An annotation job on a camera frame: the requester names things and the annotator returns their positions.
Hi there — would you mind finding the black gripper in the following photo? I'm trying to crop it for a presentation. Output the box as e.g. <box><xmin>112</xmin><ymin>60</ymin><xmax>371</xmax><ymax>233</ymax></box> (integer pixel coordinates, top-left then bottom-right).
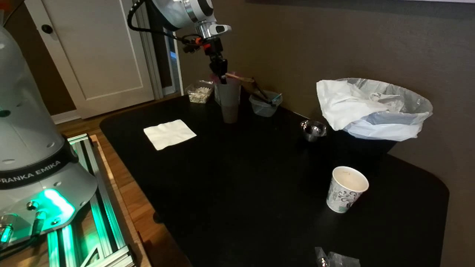
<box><xmin>190</xmin><ymin>34</ymin><xmax>231</xmax><ymax>83</ymax></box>

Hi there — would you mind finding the translucent plastic cup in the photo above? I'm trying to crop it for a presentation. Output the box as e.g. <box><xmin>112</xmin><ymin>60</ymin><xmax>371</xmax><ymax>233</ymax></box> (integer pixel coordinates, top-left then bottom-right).
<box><xmin>215</xmin><ymin>80</ymin><xmax>243</xmax><ymax>125</ymax></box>

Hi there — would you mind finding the brown wooden spoon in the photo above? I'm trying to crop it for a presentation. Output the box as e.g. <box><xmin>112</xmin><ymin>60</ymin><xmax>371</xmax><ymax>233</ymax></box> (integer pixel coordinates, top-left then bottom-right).
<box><xmin>224</xmin><ymin>71</ymin><xmax>258</xmax><ymax>85</ymax></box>

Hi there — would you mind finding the white paper napkin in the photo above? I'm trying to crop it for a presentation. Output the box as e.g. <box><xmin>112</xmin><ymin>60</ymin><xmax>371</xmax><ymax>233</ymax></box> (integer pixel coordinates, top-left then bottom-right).
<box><xmin>142</xmin><ymin>119</ymin><xmax>198</xmax><ymax>153</ymax></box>

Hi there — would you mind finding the shiny metal measuring cup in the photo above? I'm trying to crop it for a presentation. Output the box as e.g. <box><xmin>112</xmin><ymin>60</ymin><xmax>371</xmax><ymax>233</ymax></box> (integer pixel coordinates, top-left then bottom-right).
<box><xmin>299</xmin><ymin>117</ymin><xmax>329</xmax><ymax>144</ymax></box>

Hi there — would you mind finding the clear glass bowl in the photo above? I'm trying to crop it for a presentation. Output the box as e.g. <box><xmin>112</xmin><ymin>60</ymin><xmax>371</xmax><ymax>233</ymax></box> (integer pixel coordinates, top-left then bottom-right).
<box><xmin>247</xmin><ymin>89</ymin><xmax>285</xmax><ymax>119</ymax></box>

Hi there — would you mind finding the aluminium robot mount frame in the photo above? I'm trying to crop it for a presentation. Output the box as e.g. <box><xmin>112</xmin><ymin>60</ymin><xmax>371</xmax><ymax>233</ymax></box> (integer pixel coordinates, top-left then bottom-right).
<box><xmin>0</xmin><ymin>132</ymin><xmax>152</xmax><ymax>267</ymax></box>

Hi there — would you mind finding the white panel door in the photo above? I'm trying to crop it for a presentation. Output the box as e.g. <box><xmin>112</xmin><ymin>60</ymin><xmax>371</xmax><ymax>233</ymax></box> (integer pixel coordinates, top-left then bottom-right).
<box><xmin>22</xmin><ymin>0</ymin><xmax>166</xmax><ymax>122</ymax></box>

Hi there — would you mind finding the small snack wrapper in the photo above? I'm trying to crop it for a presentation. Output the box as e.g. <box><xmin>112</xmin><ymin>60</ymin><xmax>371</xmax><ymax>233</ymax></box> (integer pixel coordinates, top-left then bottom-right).
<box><xmin>313</xmin><ymin>245</ymin><xmax>363</xmax><ymax>267</ymax></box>

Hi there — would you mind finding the white patterned paper cup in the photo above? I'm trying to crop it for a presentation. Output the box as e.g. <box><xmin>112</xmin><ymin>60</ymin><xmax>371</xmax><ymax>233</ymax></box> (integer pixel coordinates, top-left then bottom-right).
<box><xmin>325</xmin><ymin>165</ymin><xmax>371</xmax><ymax>215</ymax></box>

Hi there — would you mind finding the clear container of seeds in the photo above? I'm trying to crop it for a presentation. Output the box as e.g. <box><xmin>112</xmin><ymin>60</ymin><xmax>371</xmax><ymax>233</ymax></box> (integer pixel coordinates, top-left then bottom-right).
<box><xmin>185</xmin><ymin>80</ymin><xmax>215</xmax><ymax>106</ymax></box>

